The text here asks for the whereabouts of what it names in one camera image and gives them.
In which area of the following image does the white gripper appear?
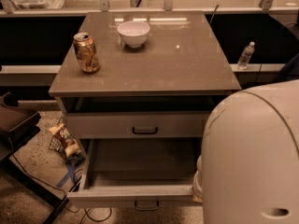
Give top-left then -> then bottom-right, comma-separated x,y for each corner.
192,157 -> 203,203

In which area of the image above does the grey drawer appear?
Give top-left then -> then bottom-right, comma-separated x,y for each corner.
63,111 -> 209,139
67,138 -> 201,211

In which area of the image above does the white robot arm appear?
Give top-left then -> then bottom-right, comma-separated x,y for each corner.
193,80 -> 299,224

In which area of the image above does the grey drawer cabinet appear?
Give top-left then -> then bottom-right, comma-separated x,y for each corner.
48,10 -> 242,142

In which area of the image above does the chip bag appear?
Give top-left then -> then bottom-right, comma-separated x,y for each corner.
49,122 -> 80,158

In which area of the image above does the clear plastic water bottle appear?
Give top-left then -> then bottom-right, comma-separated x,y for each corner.
237,41 -> 255,70

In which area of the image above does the dark blue cloth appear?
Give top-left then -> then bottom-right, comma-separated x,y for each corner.
274,53 -> 299,83

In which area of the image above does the white bowl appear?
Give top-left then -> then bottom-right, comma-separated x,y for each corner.
117,21 -> 150,48

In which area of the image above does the gold soda can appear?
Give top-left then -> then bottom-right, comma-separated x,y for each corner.
73,32 -> 100,73

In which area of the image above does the black stand left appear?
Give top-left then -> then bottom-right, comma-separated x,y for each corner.
0,91 -> 82,224

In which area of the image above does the black floor cable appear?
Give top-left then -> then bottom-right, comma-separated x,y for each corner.
6,133 -> 113,224

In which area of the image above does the wire basket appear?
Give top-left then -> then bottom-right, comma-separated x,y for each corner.
49,119 -> 67,160

